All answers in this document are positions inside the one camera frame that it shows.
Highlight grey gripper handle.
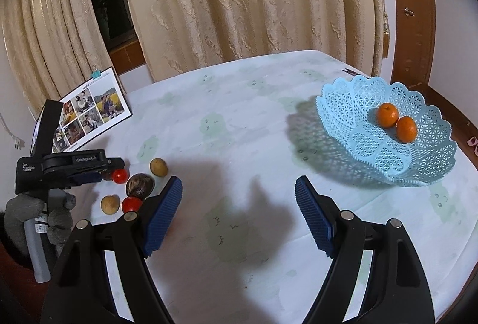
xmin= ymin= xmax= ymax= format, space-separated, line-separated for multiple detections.
xmin=22 ymin=189 xmax=68 ymax=285

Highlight brown wooden door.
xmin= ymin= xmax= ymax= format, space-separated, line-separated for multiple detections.
xmin=391 ymin=0 xmax=436 ymax=93

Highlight white cartoon bed sheet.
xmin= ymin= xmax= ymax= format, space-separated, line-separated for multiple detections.
xmin=45 ymin=49 xmax=478 ymax=324

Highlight light blue lattice basket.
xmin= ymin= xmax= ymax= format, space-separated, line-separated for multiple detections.
xmin=316 ymin=76 xmax=457 ymax=187

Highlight tan longan large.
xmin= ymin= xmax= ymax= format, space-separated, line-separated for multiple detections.
xmin=100 ymin=195 xmax=121 ymax=215

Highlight grey gloved left hand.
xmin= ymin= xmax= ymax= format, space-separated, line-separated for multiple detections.
xmin=1 ymin=193 xmax=76 ymax=269

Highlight pink slippers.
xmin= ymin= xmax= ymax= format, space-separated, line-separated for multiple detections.
xmin=467 ymin=136 xmax=478 ymax=155

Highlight black mounted phone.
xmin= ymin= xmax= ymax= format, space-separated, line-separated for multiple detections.
xmin=30 ymin=99 xmax=63 ymax=156

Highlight teal binder clip right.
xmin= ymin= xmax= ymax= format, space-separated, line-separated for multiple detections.
xmin=91 ymin=67 xmax=101 ymax=80

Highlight beige curtain left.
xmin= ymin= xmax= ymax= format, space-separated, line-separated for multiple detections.
xmin=1 ymin=0 xmax=112 ymax=115

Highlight orange kumquat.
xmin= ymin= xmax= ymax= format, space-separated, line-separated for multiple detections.
xmin=377 ymin=103 xmax=399 ymax=128
xmin=395 ymin=116 xmax=417 ymax=143

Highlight photo collage card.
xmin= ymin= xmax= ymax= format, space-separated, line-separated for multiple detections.
xmin=52 ymin=67 xmax=132 ymax=153

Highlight tan longan small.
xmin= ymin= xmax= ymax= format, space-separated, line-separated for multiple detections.
xmin=149 ymin=158 xmax=168 ymax=178

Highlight dark water chestnut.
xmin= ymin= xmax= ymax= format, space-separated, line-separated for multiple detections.
xmin=125 ymin=173 xmax=156 ymax=200

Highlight white power plug cable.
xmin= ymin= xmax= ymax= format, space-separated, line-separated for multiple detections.
xmin=0 ymin=113 xmax=26 ymax=151

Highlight red cherry tomato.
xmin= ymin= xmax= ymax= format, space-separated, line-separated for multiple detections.
xmin=111 ymin=169 xmax=130 ymax=184
xmin=122 ymin=196 xmax=143 ymax=214

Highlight metal door knob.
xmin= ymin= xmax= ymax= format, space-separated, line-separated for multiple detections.
xmin=404 ymin=7 xmax=415 ymax=16

